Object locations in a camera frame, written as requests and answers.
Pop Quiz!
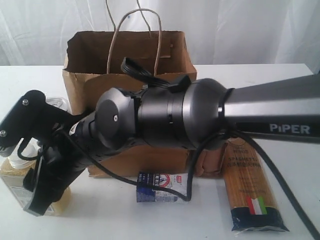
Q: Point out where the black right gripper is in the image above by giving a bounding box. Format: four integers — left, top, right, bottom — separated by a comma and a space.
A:
0, 89, 146, 217

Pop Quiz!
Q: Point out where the yellow grain bottle white cap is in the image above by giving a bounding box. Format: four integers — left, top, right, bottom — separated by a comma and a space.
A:
0, 147, 72, 216

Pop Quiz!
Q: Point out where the brown paper bag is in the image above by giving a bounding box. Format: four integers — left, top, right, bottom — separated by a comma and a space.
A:
62, 25, 197, 177

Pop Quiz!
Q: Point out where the blue white milk carton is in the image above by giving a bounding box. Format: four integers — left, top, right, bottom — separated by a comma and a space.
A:
136, 171, 188, 204

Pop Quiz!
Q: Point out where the silver pull-tab tin can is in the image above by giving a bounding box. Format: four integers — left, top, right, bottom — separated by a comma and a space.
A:
46, 97, 70, 112

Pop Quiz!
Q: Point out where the white backdrop curtain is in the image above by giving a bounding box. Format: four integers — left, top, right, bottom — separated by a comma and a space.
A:
0, 0, 320, 73

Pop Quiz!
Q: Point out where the brown orange snack pouch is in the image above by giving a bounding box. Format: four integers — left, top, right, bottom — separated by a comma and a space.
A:
194, 144, 227, 179

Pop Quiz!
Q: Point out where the spaghetti pasta package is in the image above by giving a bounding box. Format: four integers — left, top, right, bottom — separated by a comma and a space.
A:
222, 138, 289, 232

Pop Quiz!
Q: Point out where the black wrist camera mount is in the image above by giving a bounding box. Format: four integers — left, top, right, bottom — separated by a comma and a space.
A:
22, 103, 84, 143

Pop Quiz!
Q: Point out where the black camera cable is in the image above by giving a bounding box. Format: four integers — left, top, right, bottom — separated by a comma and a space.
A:
17, 124, 320, 240

